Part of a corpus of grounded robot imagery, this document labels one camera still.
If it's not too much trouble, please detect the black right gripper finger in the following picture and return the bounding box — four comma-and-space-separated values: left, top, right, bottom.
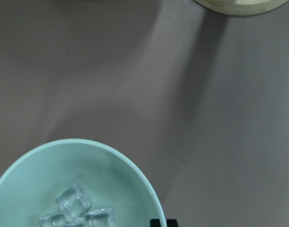
150, 219, 178, 227

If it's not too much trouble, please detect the mint green bowl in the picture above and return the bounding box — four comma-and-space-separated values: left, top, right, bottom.
0, 139, 166, 227

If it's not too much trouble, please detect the clear ice cube lower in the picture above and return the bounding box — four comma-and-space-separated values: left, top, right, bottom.
85, 206, 119, 227

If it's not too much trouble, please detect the clear ice cube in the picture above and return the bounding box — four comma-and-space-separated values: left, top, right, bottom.
38, 213, 86, 227
85, 206, 119, 227
55, 185, 92, 222

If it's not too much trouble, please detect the clear ice cube upper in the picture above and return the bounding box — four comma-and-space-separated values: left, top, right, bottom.
55, 185, 92, 222

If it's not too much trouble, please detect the clear ice cube left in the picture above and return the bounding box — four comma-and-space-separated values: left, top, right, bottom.
38, 213, 86, 227

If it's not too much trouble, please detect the wooden glass stand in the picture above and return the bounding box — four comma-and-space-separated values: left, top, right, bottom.
195, 0, 288, 16

